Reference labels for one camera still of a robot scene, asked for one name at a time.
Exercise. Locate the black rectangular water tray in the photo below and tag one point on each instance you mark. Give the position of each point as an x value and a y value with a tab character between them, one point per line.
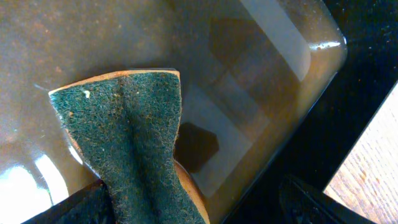
269	89

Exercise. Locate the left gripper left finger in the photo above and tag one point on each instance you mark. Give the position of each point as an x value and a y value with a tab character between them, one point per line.
91	204

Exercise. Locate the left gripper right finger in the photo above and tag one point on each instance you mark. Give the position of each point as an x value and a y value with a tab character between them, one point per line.
302	203

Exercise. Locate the orange green scrub sponge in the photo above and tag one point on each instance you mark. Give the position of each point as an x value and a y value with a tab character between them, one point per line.
124	125

